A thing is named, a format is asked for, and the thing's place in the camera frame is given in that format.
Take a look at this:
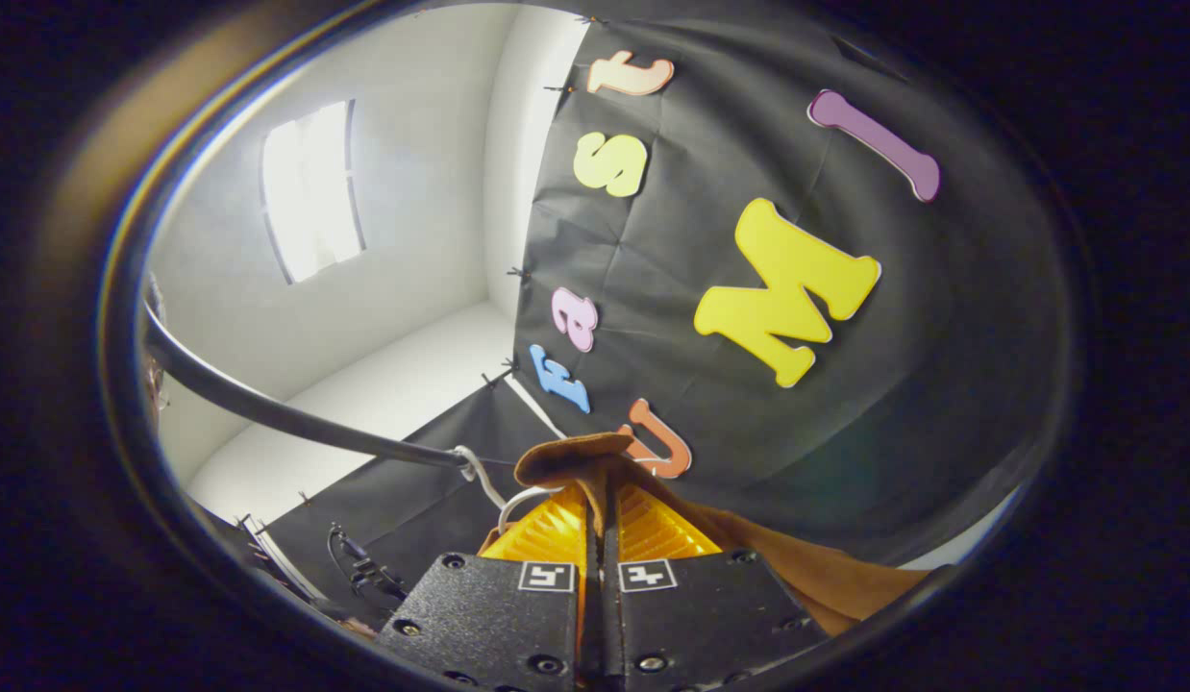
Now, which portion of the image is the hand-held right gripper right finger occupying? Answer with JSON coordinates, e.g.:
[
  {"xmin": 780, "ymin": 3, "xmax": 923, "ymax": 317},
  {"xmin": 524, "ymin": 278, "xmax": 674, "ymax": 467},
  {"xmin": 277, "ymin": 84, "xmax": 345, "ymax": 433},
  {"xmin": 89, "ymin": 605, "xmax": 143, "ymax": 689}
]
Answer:
[{"xmin": 600, "ymin": 481, "xmax": 831, "ymax": 692}]

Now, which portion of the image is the black clothes rack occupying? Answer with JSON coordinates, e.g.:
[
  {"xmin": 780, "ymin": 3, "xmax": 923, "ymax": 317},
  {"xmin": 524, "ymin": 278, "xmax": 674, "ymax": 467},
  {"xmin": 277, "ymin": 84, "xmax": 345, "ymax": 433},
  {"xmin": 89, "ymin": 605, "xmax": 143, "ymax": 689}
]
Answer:
[{"xmin": 138, "ymin": 298, "xmax": 471, "ymax": 472}]

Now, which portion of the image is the black cable bundle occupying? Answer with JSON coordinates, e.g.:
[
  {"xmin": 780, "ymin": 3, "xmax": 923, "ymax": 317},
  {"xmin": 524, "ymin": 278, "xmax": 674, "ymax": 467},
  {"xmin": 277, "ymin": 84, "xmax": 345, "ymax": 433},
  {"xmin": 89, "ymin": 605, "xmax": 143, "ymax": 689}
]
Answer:
[{"xmin": 326, "ymin": 522, "xmax": 409, "ymax": 603}]

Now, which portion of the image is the white clothes hanger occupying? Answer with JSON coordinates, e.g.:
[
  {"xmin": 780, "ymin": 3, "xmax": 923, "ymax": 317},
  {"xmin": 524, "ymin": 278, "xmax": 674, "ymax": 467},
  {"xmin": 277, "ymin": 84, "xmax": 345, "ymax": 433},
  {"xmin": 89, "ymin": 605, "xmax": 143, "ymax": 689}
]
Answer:
[{"xmin": 451, "ymin": 444, "xmax": 558, "ymax": 535}]

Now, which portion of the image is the black backdrop cloth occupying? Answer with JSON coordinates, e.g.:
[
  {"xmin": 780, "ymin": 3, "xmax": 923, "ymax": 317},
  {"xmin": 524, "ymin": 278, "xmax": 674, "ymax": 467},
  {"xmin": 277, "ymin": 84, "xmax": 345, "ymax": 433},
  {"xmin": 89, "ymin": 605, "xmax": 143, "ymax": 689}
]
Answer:
[{"xmin": 259, "ymin": 0, "xmax": 1077, "ymax": 626}]

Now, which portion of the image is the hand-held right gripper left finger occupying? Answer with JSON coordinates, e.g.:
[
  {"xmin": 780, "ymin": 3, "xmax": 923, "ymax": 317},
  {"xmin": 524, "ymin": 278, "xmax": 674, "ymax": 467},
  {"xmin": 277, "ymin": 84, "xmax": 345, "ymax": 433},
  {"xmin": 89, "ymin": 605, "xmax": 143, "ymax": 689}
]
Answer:
[{"xmin": 376, "ymin": 481, "xmax": 601, "ymax": 692}]

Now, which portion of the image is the ceiling light panel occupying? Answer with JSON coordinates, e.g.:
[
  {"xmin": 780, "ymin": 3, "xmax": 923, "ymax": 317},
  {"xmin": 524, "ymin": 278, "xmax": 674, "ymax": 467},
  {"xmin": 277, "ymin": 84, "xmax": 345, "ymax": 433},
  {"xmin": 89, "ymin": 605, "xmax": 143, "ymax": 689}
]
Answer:
[{"xmin": 260, "ymin": 99, "xmax": 367, "ymax": 286}]

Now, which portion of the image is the brown shirt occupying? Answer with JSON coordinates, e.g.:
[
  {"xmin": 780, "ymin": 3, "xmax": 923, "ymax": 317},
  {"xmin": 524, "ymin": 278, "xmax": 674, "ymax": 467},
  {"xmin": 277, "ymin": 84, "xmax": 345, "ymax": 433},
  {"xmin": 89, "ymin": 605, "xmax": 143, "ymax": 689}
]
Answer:
[{"xmin": 513, "ymin": 432, "xmax": 932, "ymax": 635}]

